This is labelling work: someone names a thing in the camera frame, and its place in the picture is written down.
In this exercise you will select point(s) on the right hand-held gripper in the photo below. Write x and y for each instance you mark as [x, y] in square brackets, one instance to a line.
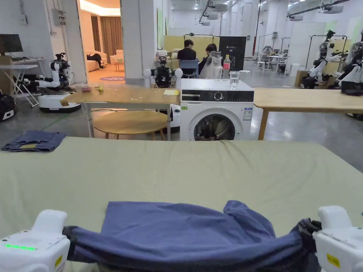
[340, 246]

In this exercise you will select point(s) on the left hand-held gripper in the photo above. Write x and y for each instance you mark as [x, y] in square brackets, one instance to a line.
[25, 252]

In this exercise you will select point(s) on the dark blue shirt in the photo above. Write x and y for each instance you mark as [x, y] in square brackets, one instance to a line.
[181, 238]

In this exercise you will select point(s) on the folded blue denim garment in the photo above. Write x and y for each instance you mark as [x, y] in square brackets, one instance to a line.
[34, 140]

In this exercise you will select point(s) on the black equipment case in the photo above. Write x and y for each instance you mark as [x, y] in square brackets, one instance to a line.
[6, 109]

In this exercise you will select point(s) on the white wheeled robot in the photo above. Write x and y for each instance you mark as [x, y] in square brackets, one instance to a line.
[58, 82]

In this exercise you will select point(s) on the white humanoid robot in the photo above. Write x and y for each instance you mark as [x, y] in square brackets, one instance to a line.
[353, 73]
[323, 61]

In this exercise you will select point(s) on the bed with pale green sheet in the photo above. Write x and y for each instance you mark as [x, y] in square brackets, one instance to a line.
[181, 170]

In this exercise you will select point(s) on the white washing machine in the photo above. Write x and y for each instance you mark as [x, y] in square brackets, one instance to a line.
[217, 113]

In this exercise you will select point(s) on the desk with black monitor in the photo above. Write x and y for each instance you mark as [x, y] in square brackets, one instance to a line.
[12, 66]

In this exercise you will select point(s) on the cream sofa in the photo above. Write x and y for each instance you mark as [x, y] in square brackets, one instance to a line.
[95, 61]

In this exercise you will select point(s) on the white robot with black torso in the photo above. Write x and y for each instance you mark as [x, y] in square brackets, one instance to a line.
[163, 76]

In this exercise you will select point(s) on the black standing board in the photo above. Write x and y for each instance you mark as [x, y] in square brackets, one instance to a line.
[232, 51]

